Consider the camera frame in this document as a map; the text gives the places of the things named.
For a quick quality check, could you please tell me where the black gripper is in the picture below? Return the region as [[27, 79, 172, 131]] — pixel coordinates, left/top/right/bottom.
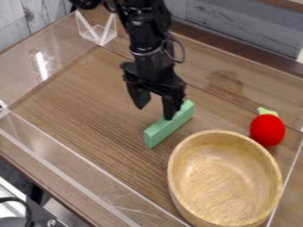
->
[[120, 50, 186, 121]]

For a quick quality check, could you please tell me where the green rectangular block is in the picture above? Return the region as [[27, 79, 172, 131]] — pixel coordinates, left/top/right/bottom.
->
[[143, 100, 195, 149]]

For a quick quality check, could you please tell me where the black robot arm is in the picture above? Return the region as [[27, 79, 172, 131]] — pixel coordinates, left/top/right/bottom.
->
[[68, 0, 186, 121]]

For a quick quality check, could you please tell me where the wooden bowl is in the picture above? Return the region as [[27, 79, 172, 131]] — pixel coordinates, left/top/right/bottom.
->
[[167, 129, 283, 227]]

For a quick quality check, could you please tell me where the red plush strawberry toy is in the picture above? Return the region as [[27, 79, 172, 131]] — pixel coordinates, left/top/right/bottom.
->
[[250, 107, 287, 147]]

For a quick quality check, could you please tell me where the black device with screw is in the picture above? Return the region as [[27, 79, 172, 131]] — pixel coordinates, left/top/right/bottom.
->
[[0, 207, 64, 227]]

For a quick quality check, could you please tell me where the black cable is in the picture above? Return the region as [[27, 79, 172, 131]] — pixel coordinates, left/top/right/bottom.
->
[[162, 32, 187, 64]]

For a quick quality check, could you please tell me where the clear acrylic corner bracket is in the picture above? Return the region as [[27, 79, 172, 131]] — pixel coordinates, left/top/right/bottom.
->
[[75, 11, 118, 46]]

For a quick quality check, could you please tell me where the clear acrylic tray wall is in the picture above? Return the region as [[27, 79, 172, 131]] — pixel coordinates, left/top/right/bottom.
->
[[0, 107, 190, 227]]

